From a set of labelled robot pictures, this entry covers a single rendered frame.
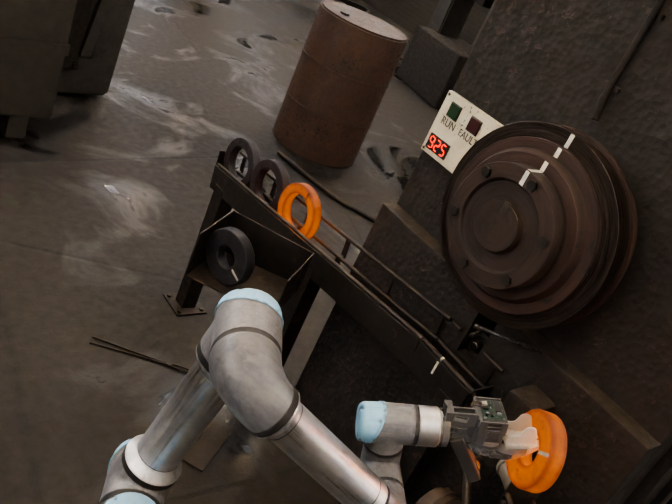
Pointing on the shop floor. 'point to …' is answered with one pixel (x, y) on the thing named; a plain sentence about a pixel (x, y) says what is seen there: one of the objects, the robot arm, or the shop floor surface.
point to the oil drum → (338, 84)
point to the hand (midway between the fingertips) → (540, 443)
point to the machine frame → (518, 46)
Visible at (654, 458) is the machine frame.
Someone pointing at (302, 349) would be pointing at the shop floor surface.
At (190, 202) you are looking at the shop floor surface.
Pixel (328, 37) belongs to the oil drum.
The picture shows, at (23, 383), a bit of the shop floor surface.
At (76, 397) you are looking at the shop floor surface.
